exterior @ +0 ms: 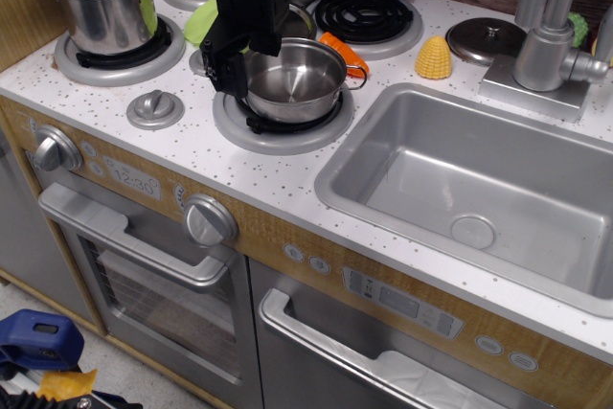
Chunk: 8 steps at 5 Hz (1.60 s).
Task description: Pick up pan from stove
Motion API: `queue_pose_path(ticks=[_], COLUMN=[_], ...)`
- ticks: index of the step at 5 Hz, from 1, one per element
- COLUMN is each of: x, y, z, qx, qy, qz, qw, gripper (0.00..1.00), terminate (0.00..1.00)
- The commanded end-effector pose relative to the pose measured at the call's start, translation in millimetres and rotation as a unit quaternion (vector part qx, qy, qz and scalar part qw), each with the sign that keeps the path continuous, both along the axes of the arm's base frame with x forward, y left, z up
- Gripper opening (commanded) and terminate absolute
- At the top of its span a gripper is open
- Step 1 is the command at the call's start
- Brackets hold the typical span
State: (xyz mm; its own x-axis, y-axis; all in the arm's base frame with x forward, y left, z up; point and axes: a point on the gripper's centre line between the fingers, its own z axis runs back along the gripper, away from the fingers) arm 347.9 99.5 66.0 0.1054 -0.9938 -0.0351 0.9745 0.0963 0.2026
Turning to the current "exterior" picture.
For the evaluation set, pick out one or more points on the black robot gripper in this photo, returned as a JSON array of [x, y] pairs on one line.
[[240, 24]]

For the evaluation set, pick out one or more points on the small steel pan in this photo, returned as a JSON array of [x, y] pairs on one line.
[[302, 83]]

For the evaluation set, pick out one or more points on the front right stove burner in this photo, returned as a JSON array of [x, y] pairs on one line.
[[243, 128]]

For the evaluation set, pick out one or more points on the front left stove burner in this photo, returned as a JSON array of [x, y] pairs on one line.
[[144, 63]]

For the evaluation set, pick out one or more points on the grey countertop stove knob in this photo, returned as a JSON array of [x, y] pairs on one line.
[[155, 110]]

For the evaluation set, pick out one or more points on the back right stove burner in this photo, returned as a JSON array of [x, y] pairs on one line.
[[374, 29]]

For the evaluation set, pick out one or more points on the green toy lettuce leaf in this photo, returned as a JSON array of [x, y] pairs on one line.
[[200, 22]]

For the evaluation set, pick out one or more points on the orange toy carrot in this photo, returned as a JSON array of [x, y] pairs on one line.
[[347, 52]]

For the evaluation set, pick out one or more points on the oven clock display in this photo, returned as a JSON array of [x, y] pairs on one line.
[[133, 178]]

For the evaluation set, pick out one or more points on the right silver oven knob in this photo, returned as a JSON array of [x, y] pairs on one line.
[[206, 222]]

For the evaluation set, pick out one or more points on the silver oven knob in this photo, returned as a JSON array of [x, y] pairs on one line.
[[55, 150], [206, 222]]

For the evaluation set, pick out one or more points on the yellow toy corn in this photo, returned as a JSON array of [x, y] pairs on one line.
[[434, 61]]

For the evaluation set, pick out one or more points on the left silver oven knob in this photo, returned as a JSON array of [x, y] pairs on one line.
[[55, 150]]

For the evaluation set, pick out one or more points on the steel pot lid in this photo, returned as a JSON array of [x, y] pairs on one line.
[[480, 40]]

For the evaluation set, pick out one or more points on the dishwasher control panel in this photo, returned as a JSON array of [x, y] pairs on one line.
[[406, 305]]

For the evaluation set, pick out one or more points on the silver toy faucet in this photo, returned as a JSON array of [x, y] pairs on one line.
[[549, 76]]

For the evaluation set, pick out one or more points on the grey toy sink basin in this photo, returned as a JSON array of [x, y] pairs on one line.
[[524, 200]]

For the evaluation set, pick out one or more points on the green toy vegetable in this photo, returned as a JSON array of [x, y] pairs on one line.
[[581, 28]]

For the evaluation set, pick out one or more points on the blue clamp tool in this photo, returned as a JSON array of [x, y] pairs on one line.
[[39, 341]]

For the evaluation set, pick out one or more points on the yellow tape piece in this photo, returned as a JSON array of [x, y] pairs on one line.
[[59, 385]]

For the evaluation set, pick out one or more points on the oven door with handle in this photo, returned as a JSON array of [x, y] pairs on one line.
[[184, 307]]

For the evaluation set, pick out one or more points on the dishwasher door with handle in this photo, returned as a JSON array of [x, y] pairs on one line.
[[316, 352]]

